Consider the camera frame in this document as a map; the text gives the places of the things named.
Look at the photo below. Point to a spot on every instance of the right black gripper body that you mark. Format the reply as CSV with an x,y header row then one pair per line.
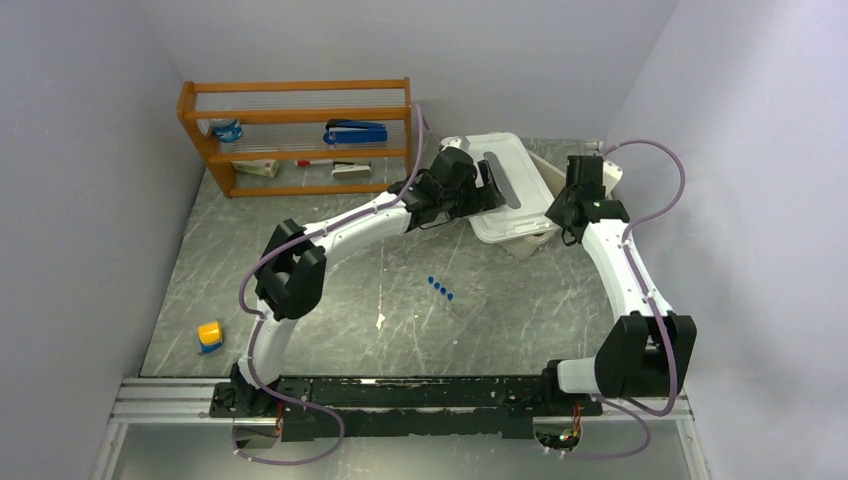
x,y
557,210

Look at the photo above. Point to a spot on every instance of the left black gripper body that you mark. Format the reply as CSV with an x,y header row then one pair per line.
x,y
472,200

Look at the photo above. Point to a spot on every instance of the white plastic container lid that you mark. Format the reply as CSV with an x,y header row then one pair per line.
x,y
527,197

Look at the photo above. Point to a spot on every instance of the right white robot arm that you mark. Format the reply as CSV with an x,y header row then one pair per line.
x,y
648,349

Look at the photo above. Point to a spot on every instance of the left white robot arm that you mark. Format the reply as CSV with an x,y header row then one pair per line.
x,y
290,274

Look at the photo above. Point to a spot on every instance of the beige plastic bin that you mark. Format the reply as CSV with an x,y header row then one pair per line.
x,y
554,178

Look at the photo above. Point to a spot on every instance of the blue stapler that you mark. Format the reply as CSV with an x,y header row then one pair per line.
x,y
346,132

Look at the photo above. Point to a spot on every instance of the red white marker pen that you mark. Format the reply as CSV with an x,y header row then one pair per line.
x,y
314,162

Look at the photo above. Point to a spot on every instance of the small white green box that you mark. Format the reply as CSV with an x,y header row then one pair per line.
x,y
264,168

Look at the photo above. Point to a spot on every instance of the orange wooden shelf rack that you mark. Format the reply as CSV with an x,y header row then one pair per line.
x,y
285,121

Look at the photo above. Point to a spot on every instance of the blue yellow small object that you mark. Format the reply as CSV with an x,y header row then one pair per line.
x,y
210,337

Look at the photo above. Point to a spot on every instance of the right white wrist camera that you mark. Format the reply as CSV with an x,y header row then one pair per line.
x,y
612,174

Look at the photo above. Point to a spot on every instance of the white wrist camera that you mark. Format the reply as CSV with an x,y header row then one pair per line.
x,y
612,174
458,142

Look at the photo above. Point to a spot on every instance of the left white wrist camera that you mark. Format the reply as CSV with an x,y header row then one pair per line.
x,y
458,142

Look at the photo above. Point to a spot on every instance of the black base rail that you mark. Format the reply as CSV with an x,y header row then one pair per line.
x,y
313,407

